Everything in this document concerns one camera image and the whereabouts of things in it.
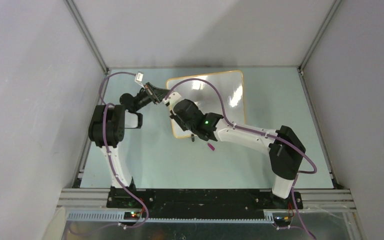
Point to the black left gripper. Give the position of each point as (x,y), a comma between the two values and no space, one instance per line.
(155,95)

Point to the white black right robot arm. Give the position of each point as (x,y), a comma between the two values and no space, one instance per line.
(282,146)

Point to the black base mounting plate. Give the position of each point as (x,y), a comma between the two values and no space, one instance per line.
(201,203)

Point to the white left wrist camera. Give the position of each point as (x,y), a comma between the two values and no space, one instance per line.
(139,79)

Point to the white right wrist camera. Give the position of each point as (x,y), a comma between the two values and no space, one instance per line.
(171,100)

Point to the grey slotted cable duct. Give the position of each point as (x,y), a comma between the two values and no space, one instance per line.
(119,216)

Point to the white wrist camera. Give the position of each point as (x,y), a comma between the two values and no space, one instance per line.
(139,79)
(171,100)

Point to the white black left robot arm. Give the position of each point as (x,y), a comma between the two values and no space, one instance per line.
(109,122)

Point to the magenta marker cap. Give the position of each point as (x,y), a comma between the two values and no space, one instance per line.
(211,146)

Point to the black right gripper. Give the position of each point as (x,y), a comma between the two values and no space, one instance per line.
(177,119)

